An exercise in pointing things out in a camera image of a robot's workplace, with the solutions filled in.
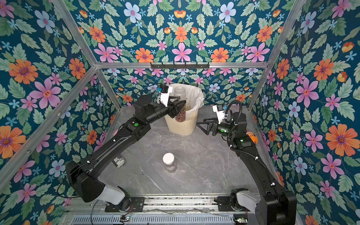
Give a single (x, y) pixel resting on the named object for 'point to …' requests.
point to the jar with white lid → (168, 160)
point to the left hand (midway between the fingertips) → (183, 98)
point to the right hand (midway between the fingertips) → (204, 120)
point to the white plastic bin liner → (195, 98)
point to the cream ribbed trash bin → (185, 128)
